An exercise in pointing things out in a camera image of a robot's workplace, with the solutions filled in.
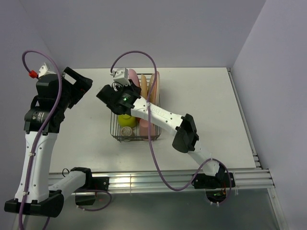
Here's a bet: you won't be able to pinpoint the speckled ceramic small cup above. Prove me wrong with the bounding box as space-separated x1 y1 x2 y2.
120 126 134 141

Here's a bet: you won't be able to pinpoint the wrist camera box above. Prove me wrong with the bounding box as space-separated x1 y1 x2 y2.
110 68 130 86
28 62 56 80

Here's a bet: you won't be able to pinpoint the pink cream plate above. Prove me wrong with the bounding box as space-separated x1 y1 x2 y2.
155 71 160 105
148 74 156 104

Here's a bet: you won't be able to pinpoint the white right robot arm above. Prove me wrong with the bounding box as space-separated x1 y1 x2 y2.
96 83 225 187

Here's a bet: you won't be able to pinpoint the aluminium frame rail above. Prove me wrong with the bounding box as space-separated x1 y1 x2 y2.
47 169 275 195

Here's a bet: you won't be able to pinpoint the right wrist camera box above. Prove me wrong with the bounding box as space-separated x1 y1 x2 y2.
110 68 130 86

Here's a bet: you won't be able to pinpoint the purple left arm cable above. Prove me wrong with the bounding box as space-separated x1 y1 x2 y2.
18 50 63 230

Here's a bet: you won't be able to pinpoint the lime green bowl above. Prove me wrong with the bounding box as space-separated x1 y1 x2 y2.
118 114 137 128

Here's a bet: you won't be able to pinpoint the pink plastic plate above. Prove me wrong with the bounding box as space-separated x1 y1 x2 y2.
128 69 140 87

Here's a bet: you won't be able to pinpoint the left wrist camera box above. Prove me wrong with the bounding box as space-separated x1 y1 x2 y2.
28 62 56 80

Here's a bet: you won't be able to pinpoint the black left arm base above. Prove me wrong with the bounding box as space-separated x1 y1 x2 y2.
75 176 109 206

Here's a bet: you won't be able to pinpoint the black wire dish rack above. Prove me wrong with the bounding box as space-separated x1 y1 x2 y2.
110 73 162 142

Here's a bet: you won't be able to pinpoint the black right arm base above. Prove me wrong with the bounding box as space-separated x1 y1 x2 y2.
191 172 236 189

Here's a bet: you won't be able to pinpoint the salmon pink cup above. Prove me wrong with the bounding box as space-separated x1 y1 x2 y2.
139 119 156 141

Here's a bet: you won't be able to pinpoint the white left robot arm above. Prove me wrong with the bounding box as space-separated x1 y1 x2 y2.
4 67 94 218

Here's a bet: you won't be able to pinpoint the orange plastic plate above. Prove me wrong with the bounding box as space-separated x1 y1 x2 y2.
141 74 148 98

